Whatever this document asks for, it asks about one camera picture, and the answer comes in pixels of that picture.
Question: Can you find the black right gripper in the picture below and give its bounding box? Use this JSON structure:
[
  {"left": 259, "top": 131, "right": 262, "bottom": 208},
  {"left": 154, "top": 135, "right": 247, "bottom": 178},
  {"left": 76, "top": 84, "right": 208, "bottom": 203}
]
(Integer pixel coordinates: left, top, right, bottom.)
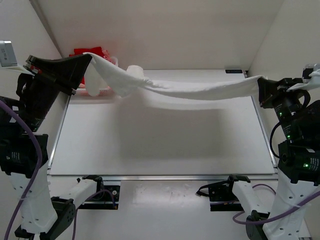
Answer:
[{"left": 256, "top": 76, "right": 306, "bottom": 137}]

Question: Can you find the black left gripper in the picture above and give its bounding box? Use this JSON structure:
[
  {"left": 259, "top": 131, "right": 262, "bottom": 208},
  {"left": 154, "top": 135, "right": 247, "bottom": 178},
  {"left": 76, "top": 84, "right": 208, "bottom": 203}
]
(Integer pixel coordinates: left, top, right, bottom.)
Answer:
[{"left": 26, "top": 38, "right": 98, "bottom": 116}]

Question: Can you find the white t shirt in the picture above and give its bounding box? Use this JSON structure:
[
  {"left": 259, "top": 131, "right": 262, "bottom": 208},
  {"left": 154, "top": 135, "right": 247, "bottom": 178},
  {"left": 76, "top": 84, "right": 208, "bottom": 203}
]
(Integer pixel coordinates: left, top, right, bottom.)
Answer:
[{"left": 83, "top": 52, "right": 266, "bottom": 101}]

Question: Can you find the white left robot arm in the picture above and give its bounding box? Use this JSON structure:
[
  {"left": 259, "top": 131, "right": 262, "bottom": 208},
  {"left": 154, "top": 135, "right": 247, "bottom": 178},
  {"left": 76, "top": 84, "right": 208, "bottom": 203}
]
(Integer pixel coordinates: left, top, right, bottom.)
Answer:
[{"left": 0, "top": 54, "right": 105, "bottom": 240}]

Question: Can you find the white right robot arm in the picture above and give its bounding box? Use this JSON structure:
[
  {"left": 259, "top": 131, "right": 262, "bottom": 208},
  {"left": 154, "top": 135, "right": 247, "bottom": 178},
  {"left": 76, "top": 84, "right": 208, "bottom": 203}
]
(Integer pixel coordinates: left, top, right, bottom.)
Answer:
[{"left": 224, "top": 77, "right": 320, "bottom": 240}]

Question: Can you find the white plastic laundry basket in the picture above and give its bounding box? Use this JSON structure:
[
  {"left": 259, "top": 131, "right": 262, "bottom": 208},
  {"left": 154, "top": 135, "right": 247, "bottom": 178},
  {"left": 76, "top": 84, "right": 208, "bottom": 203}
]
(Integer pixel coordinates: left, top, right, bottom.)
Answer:
[{"left": 75, "top": 55, "right": 112, "bottom": 97}]

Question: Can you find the red t shirt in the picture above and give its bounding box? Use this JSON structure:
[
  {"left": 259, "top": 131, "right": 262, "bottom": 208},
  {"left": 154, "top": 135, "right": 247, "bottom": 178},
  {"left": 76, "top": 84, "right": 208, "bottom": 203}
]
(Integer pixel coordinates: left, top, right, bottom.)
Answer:
[{"left": 68, "top": 46, "right": 106, "bottom": 86}]

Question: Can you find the pink t shirt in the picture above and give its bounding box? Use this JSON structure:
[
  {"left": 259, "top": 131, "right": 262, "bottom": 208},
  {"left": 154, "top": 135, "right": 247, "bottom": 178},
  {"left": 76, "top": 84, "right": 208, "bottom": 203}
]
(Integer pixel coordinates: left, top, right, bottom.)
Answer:
[{"left": 102, "top": 49, "right": 119, "bottom": 67}]

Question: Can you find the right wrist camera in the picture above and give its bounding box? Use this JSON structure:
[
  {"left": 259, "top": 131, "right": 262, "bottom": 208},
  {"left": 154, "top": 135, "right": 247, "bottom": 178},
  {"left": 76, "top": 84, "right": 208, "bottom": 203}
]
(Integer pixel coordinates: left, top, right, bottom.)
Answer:
[{"left": 286, "top": 63, "right": 320, "bottom": 92}]

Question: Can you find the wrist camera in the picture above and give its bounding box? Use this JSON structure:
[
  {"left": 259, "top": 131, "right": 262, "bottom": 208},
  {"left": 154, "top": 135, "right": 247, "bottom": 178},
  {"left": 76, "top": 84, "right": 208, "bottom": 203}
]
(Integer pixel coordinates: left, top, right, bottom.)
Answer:
[
  {"left": 286, "top": 63, "right": 320, "bottom": 92},
  {"left": 0, "top": 40, "right": 18, "bottom": 68}
]

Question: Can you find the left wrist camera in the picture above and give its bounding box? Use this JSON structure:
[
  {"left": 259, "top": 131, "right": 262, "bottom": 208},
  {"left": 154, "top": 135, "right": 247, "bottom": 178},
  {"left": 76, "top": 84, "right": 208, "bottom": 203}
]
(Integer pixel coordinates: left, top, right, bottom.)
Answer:
[{"left": 0, "top": 40, "right": 18, "bottom": 68}]

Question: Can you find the aluminium table rail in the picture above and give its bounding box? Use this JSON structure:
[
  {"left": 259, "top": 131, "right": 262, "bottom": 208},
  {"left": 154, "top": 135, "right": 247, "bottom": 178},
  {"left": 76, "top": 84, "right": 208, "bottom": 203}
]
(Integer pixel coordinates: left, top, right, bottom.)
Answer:
[{"left": 49, "top": 89, "right": 278, "bottom": 181}]

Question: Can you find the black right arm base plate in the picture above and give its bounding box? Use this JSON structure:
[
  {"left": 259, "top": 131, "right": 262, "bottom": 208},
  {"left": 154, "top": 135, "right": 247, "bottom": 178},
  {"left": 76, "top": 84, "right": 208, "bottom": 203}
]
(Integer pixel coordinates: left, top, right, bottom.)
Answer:
[{"left": 195, "top": 180, "right": 244, "bottom": 212}]

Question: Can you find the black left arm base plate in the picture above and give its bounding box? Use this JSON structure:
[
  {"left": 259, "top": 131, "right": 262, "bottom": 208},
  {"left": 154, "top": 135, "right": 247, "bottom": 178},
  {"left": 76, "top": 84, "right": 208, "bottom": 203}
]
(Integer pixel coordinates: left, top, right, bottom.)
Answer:
[{"left": 79, "top": 181, "right": 121, "bottom": 210}]

